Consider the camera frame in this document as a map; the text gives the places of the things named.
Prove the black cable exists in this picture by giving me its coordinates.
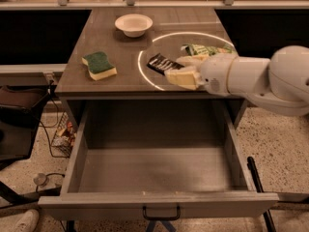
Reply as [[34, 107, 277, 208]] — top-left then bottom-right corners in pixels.
[[38, 80, 70, 160]]

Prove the black chair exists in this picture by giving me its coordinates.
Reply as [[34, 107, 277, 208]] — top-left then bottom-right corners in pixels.
[[0, 84, 52, 208]]

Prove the dark rxbar chocolate bar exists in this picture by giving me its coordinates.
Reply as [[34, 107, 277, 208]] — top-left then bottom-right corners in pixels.
[[147, 53, 183, 75]]

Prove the grey wooden cabinet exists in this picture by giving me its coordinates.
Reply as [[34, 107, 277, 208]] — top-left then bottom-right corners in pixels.
[[56, 8, 247, 130]]

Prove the white shoe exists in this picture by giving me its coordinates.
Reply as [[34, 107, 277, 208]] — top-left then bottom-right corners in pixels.
[[13, 209, 40, 232]]

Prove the wire basket with items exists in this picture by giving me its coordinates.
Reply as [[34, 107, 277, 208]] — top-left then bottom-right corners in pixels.
[[51, 112, 76, 157]]

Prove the black pole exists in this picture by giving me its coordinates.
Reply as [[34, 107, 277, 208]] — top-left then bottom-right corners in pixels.
[[247, 157, 276, 232]]

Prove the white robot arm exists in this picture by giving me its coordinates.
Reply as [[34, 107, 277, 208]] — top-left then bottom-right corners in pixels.
[[164, 45, 309, 116]]

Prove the green yellow sponge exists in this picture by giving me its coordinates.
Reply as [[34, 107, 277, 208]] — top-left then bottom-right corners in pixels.
[[82, 51, 117, 81]]

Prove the green chip bag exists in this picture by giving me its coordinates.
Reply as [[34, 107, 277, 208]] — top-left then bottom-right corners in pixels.
[[181, 43, 234, 56]]

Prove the black drawer handle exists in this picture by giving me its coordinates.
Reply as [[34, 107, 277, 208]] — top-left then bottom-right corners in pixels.
[[142, 206, 181, 221]]

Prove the small round grey object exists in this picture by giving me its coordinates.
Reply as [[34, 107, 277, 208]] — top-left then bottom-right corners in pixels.
[[33, 173, 48, 187]]

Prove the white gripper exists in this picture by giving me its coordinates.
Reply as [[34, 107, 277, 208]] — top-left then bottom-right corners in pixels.
[[164, 53, 238, 97]]

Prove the white ceramic bowl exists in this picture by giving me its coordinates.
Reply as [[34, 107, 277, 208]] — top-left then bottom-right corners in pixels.
[[115, 14, 153, 38]]

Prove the open grey top drawer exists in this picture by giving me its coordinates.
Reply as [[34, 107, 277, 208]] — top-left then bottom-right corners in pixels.
[[39, 111, 278, 220]]

